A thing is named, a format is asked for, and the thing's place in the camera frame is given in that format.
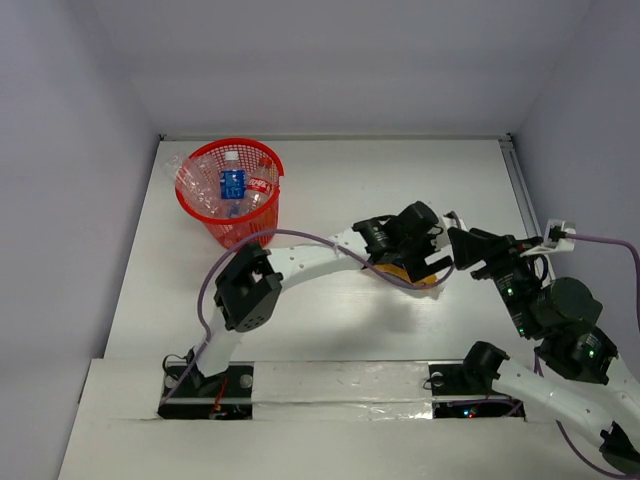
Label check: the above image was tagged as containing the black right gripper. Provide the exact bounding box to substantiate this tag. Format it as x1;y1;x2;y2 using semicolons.
444;224;541;336

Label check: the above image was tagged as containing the yellow blue tea bottle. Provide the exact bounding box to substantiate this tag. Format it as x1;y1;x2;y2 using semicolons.
371;260;442;295

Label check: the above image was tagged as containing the red label clear bottle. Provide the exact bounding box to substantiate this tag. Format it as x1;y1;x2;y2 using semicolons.
240;157;274;216

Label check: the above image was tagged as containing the blue label water bottle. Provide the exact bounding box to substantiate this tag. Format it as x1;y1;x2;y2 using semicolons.
220;151;247;218

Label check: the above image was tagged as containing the clear crushed plastic bottle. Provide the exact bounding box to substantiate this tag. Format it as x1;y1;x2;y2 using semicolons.
162;153;223;218

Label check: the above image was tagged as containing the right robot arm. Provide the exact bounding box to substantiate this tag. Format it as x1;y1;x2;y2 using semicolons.
444;222;639;479

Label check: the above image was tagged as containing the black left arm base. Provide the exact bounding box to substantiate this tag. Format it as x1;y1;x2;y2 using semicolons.
157;362;254;421

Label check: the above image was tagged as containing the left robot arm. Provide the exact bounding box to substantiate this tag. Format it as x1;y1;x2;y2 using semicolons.
161;202;464;403

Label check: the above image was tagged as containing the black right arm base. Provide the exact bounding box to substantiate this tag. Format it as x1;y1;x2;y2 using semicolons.
423;363;526;420

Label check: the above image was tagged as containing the red plastic mesh basket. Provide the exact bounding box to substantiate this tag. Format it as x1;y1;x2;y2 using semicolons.
168;138;284;248

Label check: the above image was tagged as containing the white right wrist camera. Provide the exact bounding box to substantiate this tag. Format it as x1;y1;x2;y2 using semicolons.
522;219;576;257

